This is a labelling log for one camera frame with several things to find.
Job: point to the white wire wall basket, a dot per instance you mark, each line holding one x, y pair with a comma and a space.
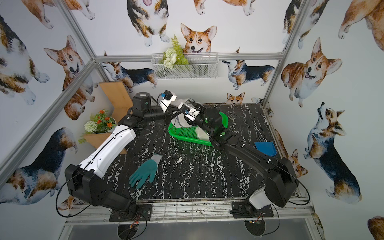
198, 66

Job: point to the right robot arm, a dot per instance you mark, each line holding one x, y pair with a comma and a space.
279, 175

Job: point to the blue dustpan scoop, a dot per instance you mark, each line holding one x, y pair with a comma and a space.
267, 148

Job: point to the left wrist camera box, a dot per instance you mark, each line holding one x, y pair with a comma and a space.
167, 98

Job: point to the potted orange flowers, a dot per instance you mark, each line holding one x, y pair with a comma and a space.
99, 123

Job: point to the green work glove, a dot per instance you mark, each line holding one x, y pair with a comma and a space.
146, 170

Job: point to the green plastic basket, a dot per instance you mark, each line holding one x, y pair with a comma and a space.
186, 134

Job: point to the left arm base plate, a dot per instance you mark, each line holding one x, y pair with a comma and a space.
137, 212

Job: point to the wooden shelf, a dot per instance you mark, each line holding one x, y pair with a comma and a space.
120, 100

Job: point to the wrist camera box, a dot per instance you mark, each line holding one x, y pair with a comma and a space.
167, 98
189, 112

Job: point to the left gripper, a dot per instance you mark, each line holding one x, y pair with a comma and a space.
173, 108

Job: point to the white artificial flowers with fern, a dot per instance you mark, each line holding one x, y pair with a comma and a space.
174, 56

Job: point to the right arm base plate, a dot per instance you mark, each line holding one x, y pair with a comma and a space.
246, 210

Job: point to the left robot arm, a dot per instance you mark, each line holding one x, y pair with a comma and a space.
85, 180

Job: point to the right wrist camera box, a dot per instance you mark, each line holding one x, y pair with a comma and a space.
189, 112

